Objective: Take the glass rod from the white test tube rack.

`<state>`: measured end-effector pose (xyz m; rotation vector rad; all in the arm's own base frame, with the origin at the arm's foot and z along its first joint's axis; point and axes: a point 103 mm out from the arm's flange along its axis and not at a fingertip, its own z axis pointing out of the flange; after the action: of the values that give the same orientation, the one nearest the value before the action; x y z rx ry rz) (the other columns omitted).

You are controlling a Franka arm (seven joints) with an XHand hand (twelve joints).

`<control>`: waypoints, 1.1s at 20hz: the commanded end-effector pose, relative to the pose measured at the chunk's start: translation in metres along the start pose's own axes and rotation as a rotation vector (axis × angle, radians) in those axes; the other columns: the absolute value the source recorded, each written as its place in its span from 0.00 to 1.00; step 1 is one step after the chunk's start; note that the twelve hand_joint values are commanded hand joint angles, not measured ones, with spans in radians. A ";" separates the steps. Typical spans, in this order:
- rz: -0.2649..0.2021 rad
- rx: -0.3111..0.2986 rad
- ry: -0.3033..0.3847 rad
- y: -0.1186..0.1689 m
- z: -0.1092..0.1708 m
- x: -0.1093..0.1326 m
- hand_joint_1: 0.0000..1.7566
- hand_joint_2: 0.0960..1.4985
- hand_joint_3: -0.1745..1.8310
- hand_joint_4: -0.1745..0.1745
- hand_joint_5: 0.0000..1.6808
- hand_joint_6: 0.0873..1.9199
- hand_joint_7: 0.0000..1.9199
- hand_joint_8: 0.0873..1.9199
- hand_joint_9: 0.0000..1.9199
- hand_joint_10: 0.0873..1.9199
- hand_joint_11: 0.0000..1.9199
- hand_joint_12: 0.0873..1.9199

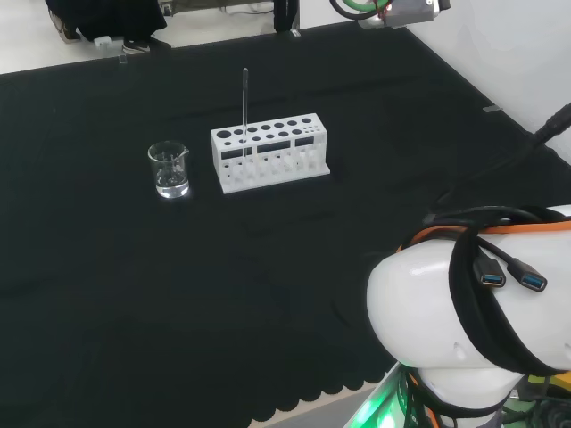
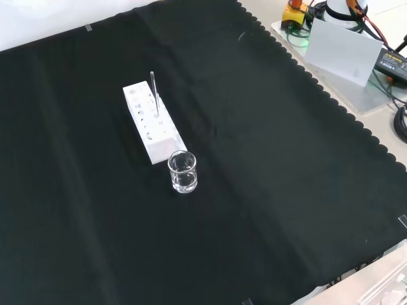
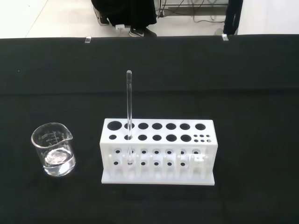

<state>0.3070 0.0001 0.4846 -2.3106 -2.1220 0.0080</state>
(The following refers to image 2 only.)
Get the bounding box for clear glass rod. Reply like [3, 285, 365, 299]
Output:
[149, 71, 160, 119]

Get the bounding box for white test tube rack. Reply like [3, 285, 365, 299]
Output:
[122, 81, 188, 165]

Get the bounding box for small clear glass beaker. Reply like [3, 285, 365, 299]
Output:
[167, 149, 198, 194]

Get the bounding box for black bench cloth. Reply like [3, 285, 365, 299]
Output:
[0, 0, 407, 305]

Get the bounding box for yellow stop button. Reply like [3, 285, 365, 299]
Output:
[280, 0, 308, 31]

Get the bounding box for pale white board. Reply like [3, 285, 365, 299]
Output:
[304, 18, 384, 88]

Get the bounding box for black power adapter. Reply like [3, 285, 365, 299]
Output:
[373, 48, 407, 83]

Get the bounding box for clear plastic tray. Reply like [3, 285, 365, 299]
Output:
[356, 259, 407, 305]

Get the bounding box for grey metal base plate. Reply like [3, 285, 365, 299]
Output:
[270, 19, 407, 116]

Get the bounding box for thick black cable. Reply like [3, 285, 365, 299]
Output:
[393, 106, 407, 144]

